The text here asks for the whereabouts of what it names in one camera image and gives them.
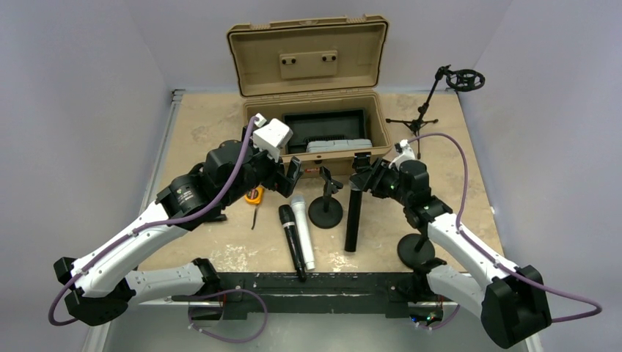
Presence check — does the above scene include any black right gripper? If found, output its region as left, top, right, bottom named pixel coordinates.
left=352, top=156, right=411, bottom=206

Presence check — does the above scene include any white handheld microphone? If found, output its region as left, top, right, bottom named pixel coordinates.
left=290, top=195, right=315, bottom=271

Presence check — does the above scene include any silver-head black microphone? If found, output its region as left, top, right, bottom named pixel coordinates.
left=344, top=187, right=363, bottom=253

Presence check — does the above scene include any black handheld microphone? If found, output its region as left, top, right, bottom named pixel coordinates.
left=278, top=205, right=307, bottom=282

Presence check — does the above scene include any black round-base mic stand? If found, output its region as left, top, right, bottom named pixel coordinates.
left=308, top=166, right=343, bottom=229

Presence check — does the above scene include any black tripod mic stand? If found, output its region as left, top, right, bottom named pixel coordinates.
left=385, top=65, right=486, bottom=137

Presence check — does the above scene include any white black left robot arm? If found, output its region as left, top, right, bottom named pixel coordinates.
left=54, top=140, right=302, bottom=326

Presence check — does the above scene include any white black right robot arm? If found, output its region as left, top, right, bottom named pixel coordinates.
left=350, top=159, right=552, bottom=348

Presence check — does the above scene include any yellow tape measure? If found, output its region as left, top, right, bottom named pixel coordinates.
left=244, top=186, right=264, bottom=230

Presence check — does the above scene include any grey plastic case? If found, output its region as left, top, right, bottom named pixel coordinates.
left=306, top=139, right=373, bottom=153

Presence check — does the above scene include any black T-shaped pipe fitting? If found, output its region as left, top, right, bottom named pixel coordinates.
left=203, top=213, right=227, bottom=223

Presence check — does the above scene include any tan plastic toolbox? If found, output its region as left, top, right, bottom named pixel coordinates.
left=227, top=15, right=392, bottom=177

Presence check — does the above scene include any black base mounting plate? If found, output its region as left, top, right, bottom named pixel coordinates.
left=171, top=271, right=445, bottom=323

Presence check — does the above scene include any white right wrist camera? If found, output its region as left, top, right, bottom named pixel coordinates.
left=389, top=139, right=417, bottom=170

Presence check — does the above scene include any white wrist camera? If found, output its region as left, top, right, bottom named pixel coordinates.
left=252, top=114, right=293, bottom=162
left=389, top=139, right=417, bottom=170

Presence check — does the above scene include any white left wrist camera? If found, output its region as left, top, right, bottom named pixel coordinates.
left=252, top=114, right=293, bottom=162

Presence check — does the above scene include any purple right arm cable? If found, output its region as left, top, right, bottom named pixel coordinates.
left=407, top=132, right=604, bottom=326

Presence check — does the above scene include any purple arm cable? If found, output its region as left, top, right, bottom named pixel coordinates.
left=407, top=132, right=604, bottom=326
left=47, top=115, right=258, bottom=327

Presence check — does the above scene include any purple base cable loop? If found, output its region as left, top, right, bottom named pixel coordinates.
left=187, top=289, right=269, bottom=344

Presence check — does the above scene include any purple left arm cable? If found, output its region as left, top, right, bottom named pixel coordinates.
left=47, top=115, right=258, bottom=327

